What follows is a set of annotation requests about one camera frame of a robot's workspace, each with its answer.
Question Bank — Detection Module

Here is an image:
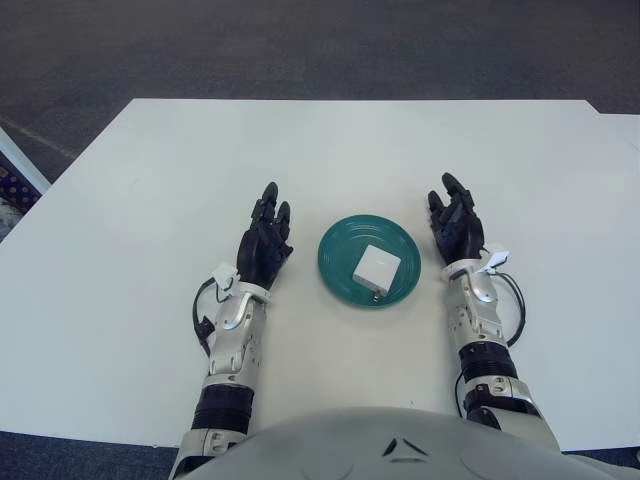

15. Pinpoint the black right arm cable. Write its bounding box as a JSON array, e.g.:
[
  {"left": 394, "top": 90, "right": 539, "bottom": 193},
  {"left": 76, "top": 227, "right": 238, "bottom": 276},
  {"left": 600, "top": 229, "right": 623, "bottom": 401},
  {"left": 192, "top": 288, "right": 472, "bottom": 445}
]
[{"left": 494, "top": 269, "right": 527, "bottom": 347}]

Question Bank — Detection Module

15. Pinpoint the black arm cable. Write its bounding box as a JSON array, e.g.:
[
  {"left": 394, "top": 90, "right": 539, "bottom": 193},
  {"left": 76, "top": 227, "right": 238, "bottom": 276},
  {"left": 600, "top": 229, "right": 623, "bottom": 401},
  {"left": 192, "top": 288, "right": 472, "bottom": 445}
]
[
  {"left": 494, "top": 269, "right": 527, "bottom": 347},
  {"left": 190, "top": 277, "right": 236, "bottom": 359}
]

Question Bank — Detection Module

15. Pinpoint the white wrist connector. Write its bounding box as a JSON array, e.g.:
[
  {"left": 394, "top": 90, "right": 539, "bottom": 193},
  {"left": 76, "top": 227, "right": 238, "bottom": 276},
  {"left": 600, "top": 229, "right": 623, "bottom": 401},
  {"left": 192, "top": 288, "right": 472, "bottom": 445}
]
[
  {"left": 212, "top": 266, "right": 239, "bottom": 297},
  {"left": 482, "top": 248, "right": 512, "bottom": 274}
]

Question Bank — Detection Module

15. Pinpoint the white charger block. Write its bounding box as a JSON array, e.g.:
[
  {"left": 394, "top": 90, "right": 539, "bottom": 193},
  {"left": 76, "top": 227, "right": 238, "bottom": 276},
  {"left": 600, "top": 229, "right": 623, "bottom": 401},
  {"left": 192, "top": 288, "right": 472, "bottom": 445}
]
[{"left": 351, "top": 243, "right": 402, "bottom": 303}]

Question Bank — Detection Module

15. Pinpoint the white left wrist connector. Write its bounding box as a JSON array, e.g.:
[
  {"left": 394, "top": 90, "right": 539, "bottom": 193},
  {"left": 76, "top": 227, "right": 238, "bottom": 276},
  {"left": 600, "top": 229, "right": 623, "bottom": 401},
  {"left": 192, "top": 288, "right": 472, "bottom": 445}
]
[{"left": 212, "top": 266, "right": 239, "bottom": 297}]

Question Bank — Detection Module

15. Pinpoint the white right wrist connector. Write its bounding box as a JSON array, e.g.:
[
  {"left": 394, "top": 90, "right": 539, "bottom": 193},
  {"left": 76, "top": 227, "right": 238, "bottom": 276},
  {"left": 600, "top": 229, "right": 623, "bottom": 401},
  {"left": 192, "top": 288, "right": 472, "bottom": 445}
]
[{"left": 482, "top": 248, "right": 512, "bottom": 274}]

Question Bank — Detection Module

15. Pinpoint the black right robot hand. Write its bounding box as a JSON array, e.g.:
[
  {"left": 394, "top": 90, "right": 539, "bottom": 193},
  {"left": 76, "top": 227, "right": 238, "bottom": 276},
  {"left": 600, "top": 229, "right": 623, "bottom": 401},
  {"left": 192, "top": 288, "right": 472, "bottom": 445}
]
[{"left": 425, "top": 172, "right": 485, "bottom": 266}]

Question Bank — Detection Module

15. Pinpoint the grey robot torso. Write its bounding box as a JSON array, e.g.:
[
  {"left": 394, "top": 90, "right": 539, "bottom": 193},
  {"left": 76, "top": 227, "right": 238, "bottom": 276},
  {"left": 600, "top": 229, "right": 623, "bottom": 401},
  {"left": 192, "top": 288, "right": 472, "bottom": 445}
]
[{"left": 169, "top": 405, "right": 621, "bottom": 480}]

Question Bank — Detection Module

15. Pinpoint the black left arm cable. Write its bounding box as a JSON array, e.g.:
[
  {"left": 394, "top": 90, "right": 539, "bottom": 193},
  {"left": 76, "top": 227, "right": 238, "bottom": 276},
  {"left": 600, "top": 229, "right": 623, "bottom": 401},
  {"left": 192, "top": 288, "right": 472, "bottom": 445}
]
[{"left": 190, "top": 277, "right": 236, "bottom": 359}]

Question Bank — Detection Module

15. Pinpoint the dark patterned rug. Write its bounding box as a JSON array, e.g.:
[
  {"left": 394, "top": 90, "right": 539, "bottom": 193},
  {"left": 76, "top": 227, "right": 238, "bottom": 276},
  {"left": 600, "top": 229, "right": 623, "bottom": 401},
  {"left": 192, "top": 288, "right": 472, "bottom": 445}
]
[{"left": 0, "top": 152, "right": 41, "bottom": 241}]

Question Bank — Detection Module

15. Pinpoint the teal ceramic plate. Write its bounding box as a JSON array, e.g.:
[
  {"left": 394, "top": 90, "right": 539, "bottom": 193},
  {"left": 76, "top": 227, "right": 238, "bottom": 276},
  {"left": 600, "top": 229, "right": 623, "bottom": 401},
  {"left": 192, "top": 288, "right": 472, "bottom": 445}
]
[{"left": 316, "top": 213, "right": 423, "bottom": 309}]

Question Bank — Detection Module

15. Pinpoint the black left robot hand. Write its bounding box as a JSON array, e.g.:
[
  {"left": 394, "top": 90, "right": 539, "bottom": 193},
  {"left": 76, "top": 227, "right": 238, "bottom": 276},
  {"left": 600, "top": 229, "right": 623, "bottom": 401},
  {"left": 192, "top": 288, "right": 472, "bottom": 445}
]
[{"left": 236, "top": 181, "right": 295, "bottom": 291}]

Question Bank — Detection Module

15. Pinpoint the white frame strip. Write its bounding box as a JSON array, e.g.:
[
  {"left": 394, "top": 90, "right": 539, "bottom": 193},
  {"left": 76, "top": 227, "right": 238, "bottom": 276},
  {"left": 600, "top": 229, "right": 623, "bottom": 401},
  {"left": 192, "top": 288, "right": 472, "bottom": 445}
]
[{"left": 0, "top": 127, "right": 51, "bottom": 194}]

